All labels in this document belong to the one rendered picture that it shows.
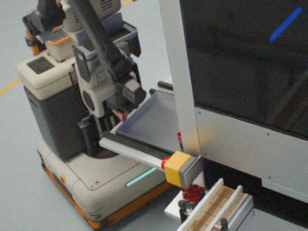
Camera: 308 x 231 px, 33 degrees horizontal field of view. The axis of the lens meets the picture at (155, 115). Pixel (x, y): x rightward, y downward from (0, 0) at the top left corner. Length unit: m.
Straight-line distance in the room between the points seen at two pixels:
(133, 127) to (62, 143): 0.85
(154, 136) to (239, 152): 0.49
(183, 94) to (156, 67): 2.45
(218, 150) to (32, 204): 1.75
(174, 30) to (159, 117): 0.67
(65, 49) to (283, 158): 1.44
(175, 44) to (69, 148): 1.50
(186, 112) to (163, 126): 0.44
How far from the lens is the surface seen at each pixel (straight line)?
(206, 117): 1.44
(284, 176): 1.43
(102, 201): 2.59
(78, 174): 2.71
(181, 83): 1.41
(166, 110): 1.97
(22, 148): 3.46
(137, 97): 1.73
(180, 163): 1.52
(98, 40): 1.68
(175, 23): 1.31
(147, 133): 1.88
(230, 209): 1.52
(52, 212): 2.97
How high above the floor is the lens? 2.07
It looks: 37 degrees down
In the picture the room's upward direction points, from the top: 11 degrees counter-clockwise
